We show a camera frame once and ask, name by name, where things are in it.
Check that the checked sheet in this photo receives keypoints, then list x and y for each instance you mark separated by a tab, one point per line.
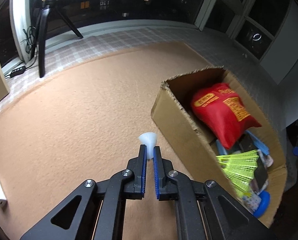
139	37

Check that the red cloth bag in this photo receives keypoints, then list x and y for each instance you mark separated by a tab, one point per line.
221	115

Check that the yellow shuttlecock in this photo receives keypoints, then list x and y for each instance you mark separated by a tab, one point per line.
241	170

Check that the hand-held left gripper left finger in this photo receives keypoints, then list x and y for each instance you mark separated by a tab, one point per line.
143	175

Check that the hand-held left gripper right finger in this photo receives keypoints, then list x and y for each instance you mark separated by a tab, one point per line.
156	177

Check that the black power strip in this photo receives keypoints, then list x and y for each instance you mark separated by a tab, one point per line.
15	71

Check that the black tripod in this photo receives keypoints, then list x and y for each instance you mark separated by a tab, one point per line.
43	42

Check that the white window frame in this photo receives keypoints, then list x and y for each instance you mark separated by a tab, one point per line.
209	7

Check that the blue round container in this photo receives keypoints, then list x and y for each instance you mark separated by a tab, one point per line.
262	203

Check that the cardboard box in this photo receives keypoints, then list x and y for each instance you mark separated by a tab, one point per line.
179	125

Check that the dark card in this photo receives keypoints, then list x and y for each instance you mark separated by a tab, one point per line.
246	143

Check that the white funnel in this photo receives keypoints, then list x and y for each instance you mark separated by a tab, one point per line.
148	141

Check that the patterned tissue pack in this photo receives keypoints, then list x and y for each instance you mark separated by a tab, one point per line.
251	201

